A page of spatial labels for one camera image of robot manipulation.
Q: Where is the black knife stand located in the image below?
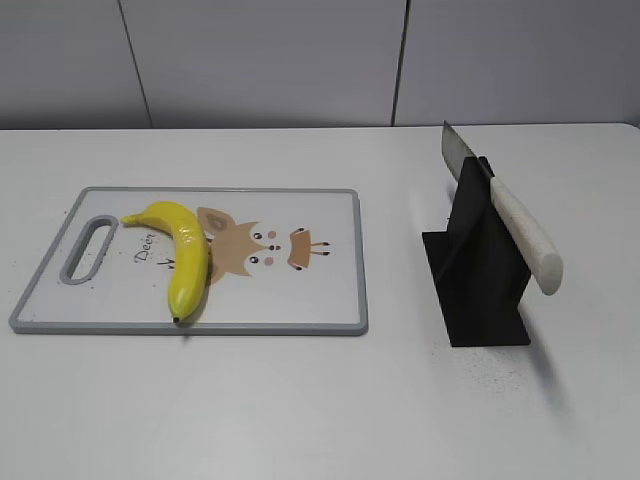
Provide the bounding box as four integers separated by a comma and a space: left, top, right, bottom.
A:
422, 157, 531, 347

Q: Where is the white grey-rimmed cutting board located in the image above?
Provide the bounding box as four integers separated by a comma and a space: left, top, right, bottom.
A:
9, 187, 368, 336

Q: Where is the white-handled kitchen knife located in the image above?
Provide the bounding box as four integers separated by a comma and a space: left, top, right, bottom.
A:
441, 121, 564, 296

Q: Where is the yellow plastic banana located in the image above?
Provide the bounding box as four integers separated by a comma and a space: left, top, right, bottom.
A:
121, 201, 209, 324

